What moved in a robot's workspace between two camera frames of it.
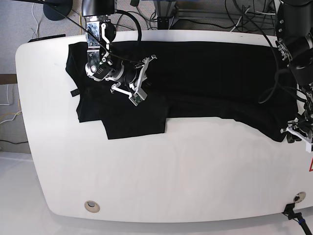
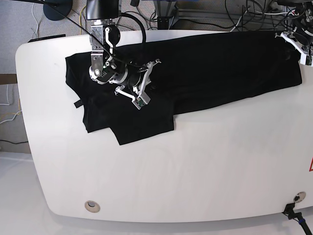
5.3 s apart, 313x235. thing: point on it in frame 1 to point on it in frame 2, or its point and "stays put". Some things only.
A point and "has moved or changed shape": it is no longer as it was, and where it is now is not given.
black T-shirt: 225,82 has moved or changed shape
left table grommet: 92,206 stays put
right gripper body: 294,128 to 303,50
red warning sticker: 311,166 stays put
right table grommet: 299,197 stays put
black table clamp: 297,216 stays put
